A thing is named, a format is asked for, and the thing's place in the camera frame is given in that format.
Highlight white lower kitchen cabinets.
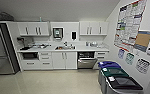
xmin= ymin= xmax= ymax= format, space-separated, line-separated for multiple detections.
xmin=19 ymin=49 xmax=111 ymax=71

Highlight chrome faucet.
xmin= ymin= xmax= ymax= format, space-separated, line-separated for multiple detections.
xmin=62 ymin=41 xmax=70 ymax=48

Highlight black soap dispenser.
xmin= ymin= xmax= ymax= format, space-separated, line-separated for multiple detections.
xmin=71 ymin=30 xmax=78 ymax=41

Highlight stainless steel dishwasher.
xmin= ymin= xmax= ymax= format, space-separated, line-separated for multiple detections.
xmin=76 ymin=50 xmax=98 ymax=70

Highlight stack of white dishes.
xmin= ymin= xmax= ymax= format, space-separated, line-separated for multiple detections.
xmin=89 ymin=40 xmax=101 ymax=48

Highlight paper towel dispenser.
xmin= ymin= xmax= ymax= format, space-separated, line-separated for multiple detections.
xmin=52 ymin=27 xmax=65 ymax=41

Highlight dish drying rack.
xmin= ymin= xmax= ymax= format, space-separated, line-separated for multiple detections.
xmin=28 ymin=42 xmax=52 ymax=51

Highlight light blue bottle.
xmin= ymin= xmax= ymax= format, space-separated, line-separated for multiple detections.
xmin=39 ymin=16 xmax=44 ymax=23

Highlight built-in black microwave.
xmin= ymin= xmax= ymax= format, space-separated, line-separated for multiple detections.
xmin=21 ymin=52 xmax=40 ymax=61

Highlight grey bin green lid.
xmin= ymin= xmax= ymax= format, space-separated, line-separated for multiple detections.
xmin=101 ymin=67 xmax=130 ymax=81

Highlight black coffee machine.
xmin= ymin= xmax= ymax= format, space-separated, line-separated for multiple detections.
xmin=17 ymin=36 xmax=27 ymax=51

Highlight grey trash bin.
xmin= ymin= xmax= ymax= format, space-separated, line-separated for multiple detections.
xmin=106 ymin=75 xmax=146 ymax=94

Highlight brown cork board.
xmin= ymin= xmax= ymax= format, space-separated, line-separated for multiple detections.
xmin=134 ymin=29 xmax=150 ymax=53

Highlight small black white sign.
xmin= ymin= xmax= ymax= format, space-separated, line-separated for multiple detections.
xmin=135 ymin=58 xmax=150 ymax=75

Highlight stainless steel fridge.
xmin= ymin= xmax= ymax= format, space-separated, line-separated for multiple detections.
xmin=0 ymin=22 xmax=21 ymax=76

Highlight small blue wall sign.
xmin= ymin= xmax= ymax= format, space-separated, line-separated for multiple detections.
xmin=117 ymin=48 xmax=126 ymax=60

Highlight small green wall sign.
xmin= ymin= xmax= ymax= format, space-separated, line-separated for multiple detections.
xmin=125 ymin=52 xmax=136 ymax=66

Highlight colourful wall posters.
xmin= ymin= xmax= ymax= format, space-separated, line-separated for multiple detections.
xmin=113 ymin=0 xmax=148 ymax=53

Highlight dark wire basket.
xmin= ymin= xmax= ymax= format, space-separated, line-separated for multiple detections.
xmin=0 ymin=12 xmax=16 ymax=23

